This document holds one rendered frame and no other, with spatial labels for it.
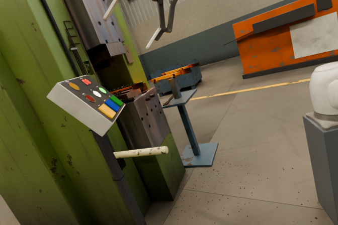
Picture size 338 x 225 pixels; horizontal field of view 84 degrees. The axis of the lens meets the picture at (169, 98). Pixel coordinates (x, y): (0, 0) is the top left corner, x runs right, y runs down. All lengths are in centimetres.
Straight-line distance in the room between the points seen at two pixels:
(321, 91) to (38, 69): 155
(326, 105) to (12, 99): 181
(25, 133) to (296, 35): 442
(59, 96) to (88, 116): 14
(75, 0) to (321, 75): 146
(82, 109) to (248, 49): 413
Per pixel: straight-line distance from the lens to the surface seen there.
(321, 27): 459
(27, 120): 165
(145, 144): 153
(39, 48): 140
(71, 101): 88
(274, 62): 465
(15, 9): 149
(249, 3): 868
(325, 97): 110
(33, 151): 170
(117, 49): 153
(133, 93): 153
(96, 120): 87
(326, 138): 114
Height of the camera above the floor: 117
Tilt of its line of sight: 13 degrees down
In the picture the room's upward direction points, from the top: 20 degrees counter-clockwise
